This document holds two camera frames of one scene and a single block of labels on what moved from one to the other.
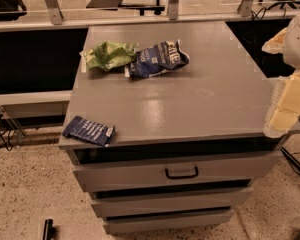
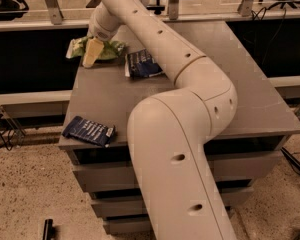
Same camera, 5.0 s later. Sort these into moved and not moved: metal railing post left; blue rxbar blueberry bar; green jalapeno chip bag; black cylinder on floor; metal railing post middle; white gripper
Moved: green jalapeno chip bag; white gripper
Not moved: metal railing post middle; black cylinder on floor; blue rxbar blueberry bar; metal railing post left
